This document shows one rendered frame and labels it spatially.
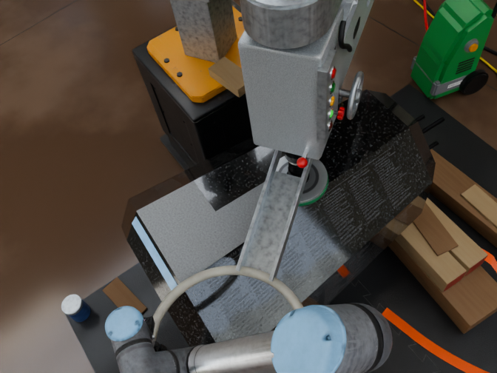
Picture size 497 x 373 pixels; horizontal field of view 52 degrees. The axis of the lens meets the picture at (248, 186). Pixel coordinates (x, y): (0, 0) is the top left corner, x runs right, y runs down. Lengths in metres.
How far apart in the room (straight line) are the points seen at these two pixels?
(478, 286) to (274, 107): 1.50
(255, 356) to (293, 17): 0.72
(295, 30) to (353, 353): 0.70
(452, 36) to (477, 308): 1.43
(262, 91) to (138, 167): 1.85
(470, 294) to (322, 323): 1.82
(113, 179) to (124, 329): 1.94
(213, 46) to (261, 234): 1.02
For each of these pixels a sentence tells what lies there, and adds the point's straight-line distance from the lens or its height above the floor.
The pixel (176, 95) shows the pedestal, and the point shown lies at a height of 0.74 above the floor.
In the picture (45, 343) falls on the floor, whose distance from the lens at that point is 2.85.
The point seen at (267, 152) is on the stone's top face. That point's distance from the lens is 1.97.
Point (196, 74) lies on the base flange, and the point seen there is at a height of 0.78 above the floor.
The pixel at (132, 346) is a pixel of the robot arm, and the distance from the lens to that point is 1.28.
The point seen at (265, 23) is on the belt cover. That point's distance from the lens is 1.19.
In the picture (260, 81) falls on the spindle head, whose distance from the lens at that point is 1.37.
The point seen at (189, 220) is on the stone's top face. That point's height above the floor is 0.87.
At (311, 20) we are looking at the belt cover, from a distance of 1.19.
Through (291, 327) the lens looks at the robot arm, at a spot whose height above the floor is 1.67.
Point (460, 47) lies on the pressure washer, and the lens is 3.09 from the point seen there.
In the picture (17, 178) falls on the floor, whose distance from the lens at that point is 3.44.
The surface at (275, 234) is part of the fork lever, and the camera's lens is 1.66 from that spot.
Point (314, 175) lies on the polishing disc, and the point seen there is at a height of 0.90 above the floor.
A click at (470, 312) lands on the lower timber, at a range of 2.54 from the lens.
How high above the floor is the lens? 2.45
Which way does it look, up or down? 57 degrees down
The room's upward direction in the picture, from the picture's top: 11 degrees counter-clockwise
